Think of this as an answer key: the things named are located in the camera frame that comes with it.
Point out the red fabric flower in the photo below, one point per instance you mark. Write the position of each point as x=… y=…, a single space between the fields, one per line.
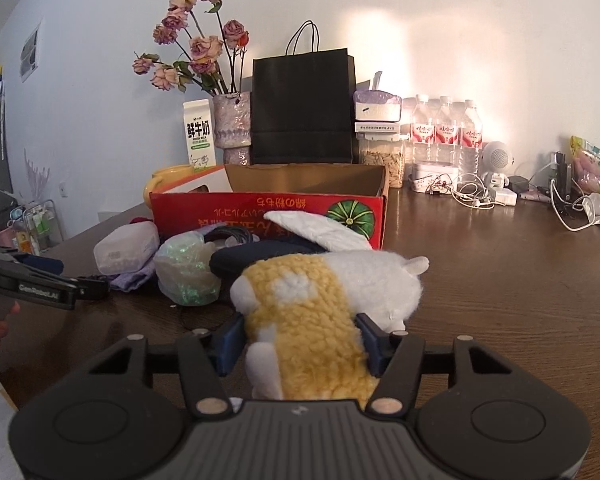
x=139 y=220

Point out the iridescent plastic bag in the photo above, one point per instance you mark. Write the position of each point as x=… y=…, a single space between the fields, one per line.
x=182 y=267

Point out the white wired earphones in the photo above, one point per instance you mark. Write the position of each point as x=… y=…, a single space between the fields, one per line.
x=472 y=194

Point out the white floral tin box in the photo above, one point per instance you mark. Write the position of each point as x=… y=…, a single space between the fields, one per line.
x=429 y=178

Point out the dark navy pouch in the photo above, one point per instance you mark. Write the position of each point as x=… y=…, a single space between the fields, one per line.
x=228 y=263

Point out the red cardboard box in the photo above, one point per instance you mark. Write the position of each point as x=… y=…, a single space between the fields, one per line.
x=354 y=195

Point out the yellow ceramic mug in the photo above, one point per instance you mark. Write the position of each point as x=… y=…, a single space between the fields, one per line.
x=164 y=176

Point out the black paper bag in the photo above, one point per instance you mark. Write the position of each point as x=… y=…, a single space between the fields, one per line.
x=301 y=103

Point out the white charger with cable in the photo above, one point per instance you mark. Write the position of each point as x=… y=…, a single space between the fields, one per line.
x=588 y=204

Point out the white flat box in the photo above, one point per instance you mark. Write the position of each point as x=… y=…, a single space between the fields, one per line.
x=378 y=131

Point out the white milk carton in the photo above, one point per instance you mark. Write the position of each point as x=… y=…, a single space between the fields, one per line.
x=199 y=136

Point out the purple tissue pack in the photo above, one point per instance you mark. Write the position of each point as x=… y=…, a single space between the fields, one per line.
x=374 y=105

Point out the pack of water bottles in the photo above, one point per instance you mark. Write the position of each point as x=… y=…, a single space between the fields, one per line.
x=442 y=131

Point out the white power adapter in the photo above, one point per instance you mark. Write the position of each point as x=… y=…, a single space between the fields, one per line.
x=502 y=196

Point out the wire rack with items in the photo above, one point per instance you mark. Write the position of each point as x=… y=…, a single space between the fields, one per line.
x=33 y=229

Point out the yellow snack bag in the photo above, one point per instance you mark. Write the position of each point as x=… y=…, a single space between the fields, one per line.
x=585 y=164

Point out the yellow white plush toy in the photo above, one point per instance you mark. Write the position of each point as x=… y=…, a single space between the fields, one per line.
x=300 y=313

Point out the white cloth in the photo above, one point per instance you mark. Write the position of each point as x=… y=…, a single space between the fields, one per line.
x=328 y=233

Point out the dried pink rose bouquet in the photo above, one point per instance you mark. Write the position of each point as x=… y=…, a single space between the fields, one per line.
x=211 y=51

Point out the purple wrapped vase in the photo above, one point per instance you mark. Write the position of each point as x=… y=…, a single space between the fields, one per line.
x=232 y=127

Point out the purple woven cloth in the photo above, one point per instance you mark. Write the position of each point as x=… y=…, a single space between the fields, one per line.
x=126 y=282

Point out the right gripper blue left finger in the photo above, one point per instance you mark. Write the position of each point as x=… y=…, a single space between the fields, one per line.
x=227 y=344

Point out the clear jar of seeds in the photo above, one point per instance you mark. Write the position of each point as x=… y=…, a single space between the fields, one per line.
x=384 y=150

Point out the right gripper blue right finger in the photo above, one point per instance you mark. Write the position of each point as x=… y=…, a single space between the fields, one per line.
x=379 y=345

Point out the white translucent pouch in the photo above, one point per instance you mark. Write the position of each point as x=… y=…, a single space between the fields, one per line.
x=126 y=249

